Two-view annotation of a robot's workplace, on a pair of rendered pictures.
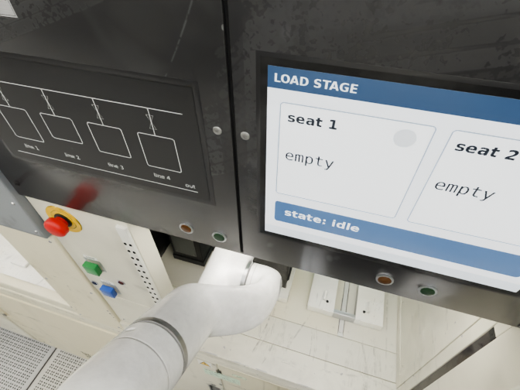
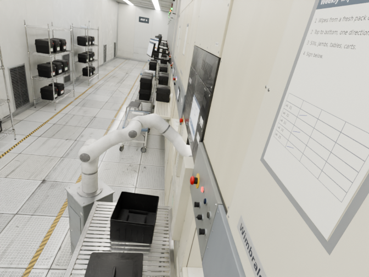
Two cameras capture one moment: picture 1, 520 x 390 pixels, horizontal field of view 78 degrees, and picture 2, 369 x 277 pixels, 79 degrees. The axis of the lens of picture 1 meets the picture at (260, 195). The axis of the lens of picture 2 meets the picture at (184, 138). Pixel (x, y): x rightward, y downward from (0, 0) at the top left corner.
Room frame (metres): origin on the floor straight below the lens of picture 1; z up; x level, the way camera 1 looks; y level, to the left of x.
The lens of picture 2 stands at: (-0.40, -1.30, 2.02)
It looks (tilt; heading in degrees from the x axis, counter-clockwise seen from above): 25 degrees down; 64
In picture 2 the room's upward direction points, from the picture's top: 10 degrees clockwise
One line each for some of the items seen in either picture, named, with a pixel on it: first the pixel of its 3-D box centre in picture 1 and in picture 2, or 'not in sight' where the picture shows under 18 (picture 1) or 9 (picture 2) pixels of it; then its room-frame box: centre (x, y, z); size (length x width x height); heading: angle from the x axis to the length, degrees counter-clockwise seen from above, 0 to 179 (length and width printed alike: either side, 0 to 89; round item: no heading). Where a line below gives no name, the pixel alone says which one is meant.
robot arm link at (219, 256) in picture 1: (226, 278); not in sight; (0.33, 0.07, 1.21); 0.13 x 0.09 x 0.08; 163
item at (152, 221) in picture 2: not in sight; (135, 216); (-0.10, -0.16, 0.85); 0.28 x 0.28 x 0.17; 67
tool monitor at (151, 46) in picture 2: not in sight; (158, 53); (0.96, 3.29, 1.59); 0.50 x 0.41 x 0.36; 163
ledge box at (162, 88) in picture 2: not in sight; (163, 93); (0.96, 2.75, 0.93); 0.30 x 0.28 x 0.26; 70
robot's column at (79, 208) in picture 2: not in sight; (90, 223); (-0.38, 0.29, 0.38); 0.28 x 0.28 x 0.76; 28
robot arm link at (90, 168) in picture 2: not in sight; (90, 155); (-0.37, 0.32, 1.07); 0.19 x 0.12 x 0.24; 73
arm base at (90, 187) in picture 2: not in sight; (89, 180); (-0.38, 0.29, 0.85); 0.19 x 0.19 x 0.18
